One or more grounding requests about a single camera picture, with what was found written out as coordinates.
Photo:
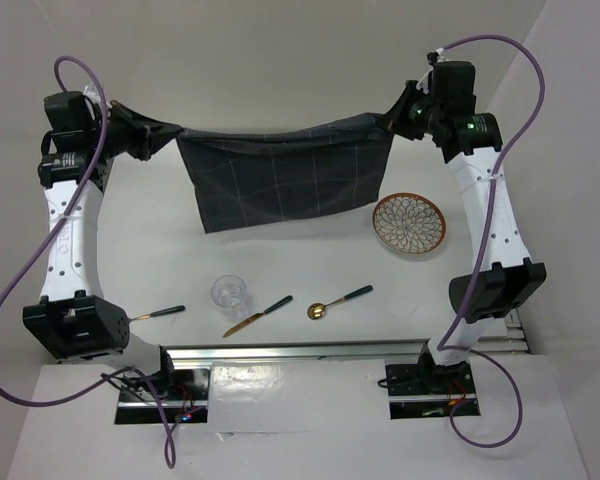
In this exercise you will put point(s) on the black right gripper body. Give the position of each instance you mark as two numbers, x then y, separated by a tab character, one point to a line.
413	116

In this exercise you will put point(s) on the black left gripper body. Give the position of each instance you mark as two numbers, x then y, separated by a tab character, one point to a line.
126	134

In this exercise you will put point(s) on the floral ceramic plate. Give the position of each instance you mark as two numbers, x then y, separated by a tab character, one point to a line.
408	223

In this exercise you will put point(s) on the dark grey checked cloth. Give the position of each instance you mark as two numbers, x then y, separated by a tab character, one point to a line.
247	180

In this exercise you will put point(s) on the gold fork green handle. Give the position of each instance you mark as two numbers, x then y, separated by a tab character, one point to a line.
159	313

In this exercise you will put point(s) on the clear drinking glass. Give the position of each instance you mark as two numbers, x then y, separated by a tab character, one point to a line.
229	294

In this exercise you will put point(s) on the gold knife green handle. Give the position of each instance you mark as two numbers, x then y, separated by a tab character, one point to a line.
251	319

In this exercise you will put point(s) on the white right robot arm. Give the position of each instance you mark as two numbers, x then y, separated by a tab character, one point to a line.
442	106

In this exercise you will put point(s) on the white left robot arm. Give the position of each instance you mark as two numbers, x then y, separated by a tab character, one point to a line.
72	319

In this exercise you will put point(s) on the gold spoon green handle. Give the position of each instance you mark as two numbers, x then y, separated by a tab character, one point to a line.
317	311

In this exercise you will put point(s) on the aluminium front rail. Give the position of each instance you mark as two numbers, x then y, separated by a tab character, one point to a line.
183	358

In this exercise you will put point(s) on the aluminium rail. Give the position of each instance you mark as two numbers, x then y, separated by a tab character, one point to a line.
505	336
183	358

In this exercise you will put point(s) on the aluminium right side rail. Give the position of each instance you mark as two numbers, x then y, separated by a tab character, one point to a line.
505	336

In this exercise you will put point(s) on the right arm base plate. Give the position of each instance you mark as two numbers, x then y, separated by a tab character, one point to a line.
418	392

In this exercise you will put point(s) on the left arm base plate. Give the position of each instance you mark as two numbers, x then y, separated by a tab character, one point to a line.
184	401

